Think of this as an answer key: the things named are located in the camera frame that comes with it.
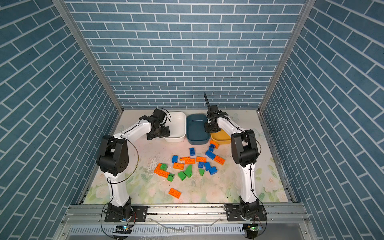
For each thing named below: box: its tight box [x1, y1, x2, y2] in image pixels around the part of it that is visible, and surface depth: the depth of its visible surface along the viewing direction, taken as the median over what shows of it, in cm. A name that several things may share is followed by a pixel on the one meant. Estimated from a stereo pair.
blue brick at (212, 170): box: [208, 166, 218, 176], surface depth 89 cm
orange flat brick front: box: [168, 188, 182, 199], surface depth 82 cm
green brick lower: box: [178, 171, 187, 181], surface depth 87 cm
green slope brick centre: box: [183, 164, 193, 178], surface depth 90 cm
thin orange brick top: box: [179, 156, 191, 161], surface depth 93 cm
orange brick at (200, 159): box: [196, 156, 208, 163], surface depth 95 cm
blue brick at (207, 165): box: [204, 161, 211, 171], surface depth 91 cm
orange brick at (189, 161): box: [184, 158, 196, 165], surface depth 93 cm
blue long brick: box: [205, 150, 216, 160], surface depth 96 cm
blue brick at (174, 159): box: [171, 155, 179, 164], surface depth 93 cm
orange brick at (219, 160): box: [214, 155, 226, 166], surface depth 93 cm
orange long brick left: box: [153, 163, 170, 178], surface depth 88 cm
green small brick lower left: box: [167, 173, 175, 182], surface depth 86 cm
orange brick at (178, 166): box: [173, 162, 185, 170], surface depth 91 cm
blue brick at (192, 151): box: [189, 147, 196, 156], surface depth 97 cm
